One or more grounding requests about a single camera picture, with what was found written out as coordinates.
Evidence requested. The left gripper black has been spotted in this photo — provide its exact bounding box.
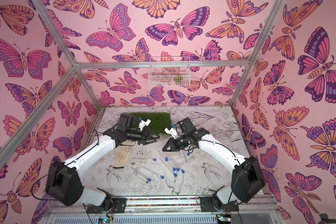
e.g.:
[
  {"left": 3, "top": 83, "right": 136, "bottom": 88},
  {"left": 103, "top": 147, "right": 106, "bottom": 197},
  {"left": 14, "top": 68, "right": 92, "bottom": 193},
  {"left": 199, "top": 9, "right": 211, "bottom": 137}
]
[{"left": 126, "top": 128, "right": 160, "bottom": 146}]

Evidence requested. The clear test tube one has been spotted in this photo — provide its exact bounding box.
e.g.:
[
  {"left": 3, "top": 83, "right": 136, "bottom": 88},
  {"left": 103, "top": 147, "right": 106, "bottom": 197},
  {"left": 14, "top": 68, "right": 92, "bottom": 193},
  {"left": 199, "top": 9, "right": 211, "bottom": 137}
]
[
  {"left": 158, "top": 152, "right": 177, "bottom": 177},
  {"left": 182, "top": 151, "right": 189, "bottom": 163}
]

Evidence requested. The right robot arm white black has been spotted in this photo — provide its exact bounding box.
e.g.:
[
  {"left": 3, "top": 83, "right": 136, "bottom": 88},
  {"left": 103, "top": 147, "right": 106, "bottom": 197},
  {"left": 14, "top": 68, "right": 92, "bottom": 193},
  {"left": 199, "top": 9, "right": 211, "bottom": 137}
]
[{"left": 162, "top": 118, "right": 266, "bottom": 211}]

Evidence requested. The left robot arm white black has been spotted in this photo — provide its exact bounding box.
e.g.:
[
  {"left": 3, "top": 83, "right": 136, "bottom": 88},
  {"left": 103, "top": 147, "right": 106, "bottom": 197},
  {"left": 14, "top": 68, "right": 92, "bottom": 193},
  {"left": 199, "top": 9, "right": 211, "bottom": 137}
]
[{"left": 45, "top": 113, "right": 160, "bottom": 212}]

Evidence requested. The test tube blue stopper centre two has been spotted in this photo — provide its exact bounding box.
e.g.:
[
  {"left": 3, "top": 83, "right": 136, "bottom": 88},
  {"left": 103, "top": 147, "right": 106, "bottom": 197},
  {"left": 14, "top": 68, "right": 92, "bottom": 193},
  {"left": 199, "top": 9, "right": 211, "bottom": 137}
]
[{"left": 164, "top": 157, "right": 180, "bottom": 172}]

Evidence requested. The test tube blue stopper front-middle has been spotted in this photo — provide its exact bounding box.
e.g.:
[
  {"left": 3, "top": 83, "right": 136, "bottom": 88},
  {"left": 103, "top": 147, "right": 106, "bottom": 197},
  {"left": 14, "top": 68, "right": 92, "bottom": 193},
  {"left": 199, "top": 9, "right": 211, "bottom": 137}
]
[{"left": 141, "top": 166, "right": 165, "bottom": 179}]

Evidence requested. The test tube blue stopper centre three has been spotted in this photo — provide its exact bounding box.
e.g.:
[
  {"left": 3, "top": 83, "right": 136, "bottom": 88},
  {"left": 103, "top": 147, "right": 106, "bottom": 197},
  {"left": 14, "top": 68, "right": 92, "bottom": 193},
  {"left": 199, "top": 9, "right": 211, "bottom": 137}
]
[{"left": 170, "top": 159, "right": 185, "bottom": 174}]

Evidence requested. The green artificial grass mat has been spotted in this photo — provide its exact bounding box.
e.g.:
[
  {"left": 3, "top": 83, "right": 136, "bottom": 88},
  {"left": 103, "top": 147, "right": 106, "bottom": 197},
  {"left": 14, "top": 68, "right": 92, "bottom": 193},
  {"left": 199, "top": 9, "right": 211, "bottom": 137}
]
[{"left": 130, "top": 112, "right": 172, "bottom": 135}]

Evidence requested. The beige work glove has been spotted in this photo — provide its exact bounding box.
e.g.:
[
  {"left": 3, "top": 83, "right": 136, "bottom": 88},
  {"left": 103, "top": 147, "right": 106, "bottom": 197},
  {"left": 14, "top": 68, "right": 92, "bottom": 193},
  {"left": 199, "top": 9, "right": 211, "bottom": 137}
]
[{"left": 113, "top": 141, "right": 134, "bottom": 169}]

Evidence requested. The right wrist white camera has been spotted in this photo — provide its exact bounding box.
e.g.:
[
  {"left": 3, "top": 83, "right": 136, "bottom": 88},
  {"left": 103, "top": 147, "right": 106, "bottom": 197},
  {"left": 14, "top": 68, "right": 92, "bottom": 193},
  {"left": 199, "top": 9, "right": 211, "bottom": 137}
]
[{"left": 164, "top": 124, "right": 178, "bottom": 139}]

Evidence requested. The white wire basket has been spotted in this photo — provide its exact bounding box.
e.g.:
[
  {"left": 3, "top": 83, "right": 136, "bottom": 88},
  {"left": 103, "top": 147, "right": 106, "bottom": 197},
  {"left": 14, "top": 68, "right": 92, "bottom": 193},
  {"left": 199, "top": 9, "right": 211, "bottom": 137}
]
[{"left": 147, "top": 57, "right": 191, "bottom": 88}]

